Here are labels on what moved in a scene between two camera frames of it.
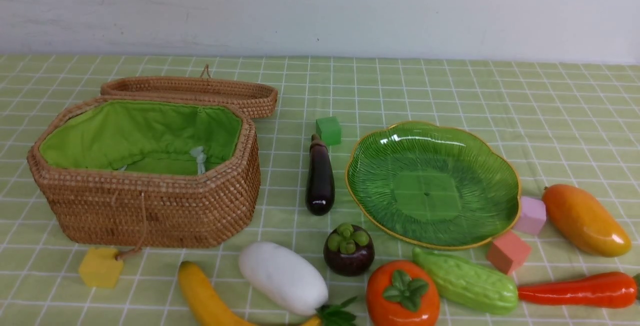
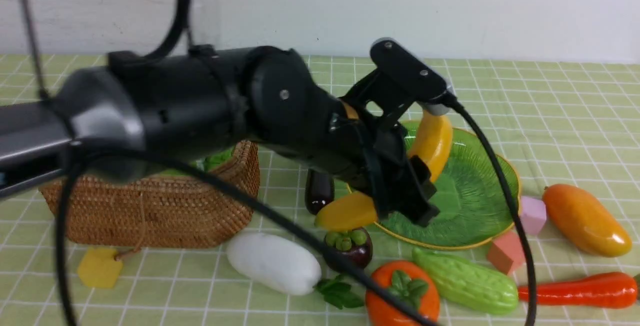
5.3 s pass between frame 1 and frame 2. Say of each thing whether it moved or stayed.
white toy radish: moved
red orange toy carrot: stayed
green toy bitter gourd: stayed
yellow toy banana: moved
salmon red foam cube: stayed
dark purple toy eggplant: stayed
